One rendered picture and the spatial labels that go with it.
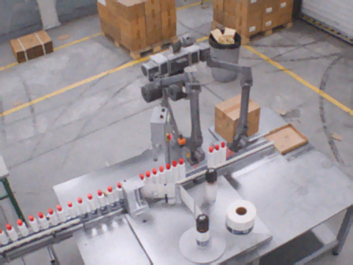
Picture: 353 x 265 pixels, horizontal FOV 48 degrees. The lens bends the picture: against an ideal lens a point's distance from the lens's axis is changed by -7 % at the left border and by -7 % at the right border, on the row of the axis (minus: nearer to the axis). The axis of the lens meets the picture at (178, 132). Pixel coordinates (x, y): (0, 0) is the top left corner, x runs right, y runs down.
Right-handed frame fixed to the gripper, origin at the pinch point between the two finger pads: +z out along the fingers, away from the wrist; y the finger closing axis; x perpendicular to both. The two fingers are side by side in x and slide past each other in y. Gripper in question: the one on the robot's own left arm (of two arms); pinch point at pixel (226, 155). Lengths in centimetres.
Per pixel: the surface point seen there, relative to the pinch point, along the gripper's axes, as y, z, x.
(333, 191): 67, -26, 53
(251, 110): -18.3, -36.3, 16.5
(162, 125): 1, -9, -72
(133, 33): -333, 5, 69
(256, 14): -287, -115, 214
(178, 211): 27, 39, -40
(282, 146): 5, -25, 49
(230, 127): -18.7, -16.6, 6.4
